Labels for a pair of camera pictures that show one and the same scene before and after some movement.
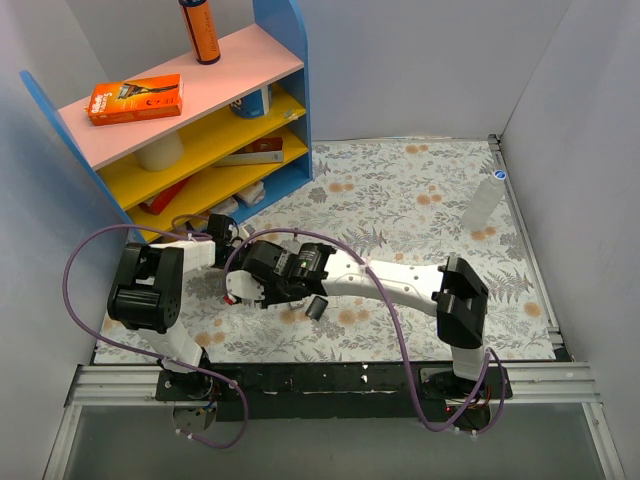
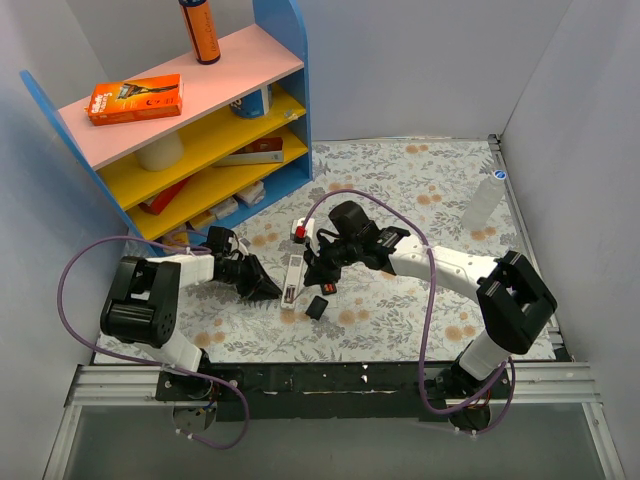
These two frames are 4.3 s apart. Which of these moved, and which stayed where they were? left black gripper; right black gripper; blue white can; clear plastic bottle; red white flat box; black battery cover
Moved: right black gripper; left black gripper
Stayed: black battery cover; red white flat box; clear plastic bottle; blue white can
